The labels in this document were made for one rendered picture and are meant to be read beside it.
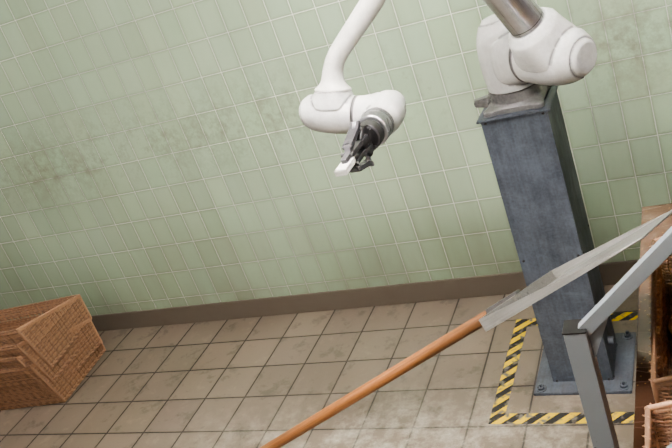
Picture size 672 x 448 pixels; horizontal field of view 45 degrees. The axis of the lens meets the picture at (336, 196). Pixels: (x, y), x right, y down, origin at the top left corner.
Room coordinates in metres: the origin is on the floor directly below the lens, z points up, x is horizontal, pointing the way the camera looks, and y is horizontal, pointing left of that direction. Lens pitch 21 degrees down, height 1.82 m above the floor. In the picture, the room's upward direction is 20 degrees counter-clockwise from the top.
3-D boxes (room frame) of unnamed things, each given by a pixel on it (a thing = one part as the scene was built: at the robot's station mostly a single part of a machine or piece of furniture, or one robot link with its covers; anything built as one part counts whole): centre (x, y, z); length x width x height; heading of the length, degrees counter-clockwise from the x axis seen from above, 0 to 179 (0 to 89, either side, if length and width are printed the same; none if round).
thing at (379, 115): (1.99, -0.15, 1.17); 0.09 x 0.06 x 0.09; 61
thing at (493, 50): (2.28, -0.62, 1.17); 0.18 x 0.16 x 0.22; 23
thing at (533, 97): (2.30, -0.60, 1.03); 0.22 x 0.18 x 0.06; 61
